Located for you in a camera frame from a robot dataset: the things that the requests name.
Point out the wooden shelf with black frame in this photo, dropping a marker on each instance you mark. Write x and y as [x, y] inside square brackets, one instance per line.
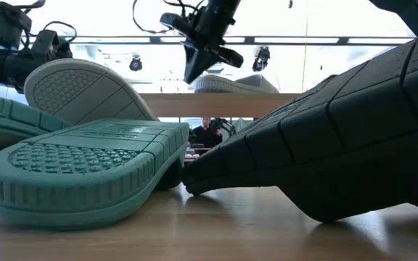
[212, 105]

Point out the black ceiling spotlight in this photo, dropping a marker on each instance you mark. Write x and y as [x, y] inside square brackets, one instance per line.
[135, 65]
[261, 59]

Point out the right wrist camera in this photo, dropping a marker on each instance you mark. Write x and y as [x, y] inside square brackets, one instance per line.
[176, 23]

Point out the beige rubber slide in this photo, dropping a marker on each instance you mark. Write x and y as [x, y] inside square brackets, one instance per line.
[85, 90]
[238, 86]

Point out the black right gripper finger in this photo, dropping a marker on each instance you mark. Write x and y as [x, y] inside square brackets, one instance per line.
[229, 57]
[194, 61]

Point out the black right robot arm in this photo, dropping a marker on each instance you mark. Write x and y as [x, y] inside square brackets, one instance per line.
[412, 14]

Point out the black rubber slide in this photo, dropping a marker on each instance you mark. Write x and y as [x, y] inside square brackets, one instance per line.
[339, 127]

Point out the person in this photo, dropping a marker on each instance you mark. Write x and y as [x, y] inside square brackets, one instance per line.
[205, 137]

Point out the black overhead frame bar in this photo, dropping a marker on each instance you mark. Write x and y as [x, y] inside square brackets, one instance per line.
[249, 40]

